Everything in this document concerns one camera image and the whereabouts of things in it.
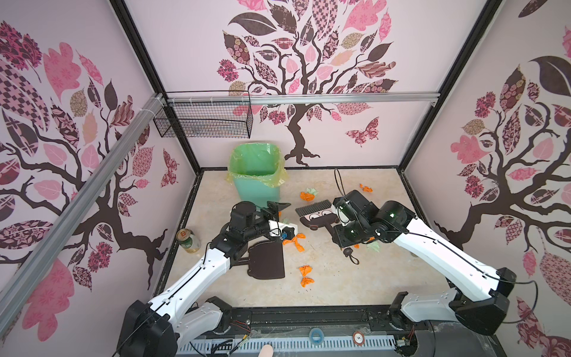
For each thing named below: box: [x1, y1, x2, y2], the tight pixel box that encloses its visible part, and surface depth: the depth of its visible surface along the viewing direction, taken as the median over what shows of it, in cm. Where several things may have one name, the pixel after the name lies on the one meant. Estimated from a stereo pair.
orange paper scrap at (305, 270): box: [298, 264, 314, 277], surface depth 85 cm
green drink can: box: [175, 227, 202, 255], surface depth 85 cm
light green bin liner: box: [225, 142, 290, 188], surface depth 97 cm
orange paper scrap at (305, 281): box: [300, 276, 315, 288], surface depth 83 cm
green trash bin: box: [231, 142, 283, 208], surface depth 97 cm
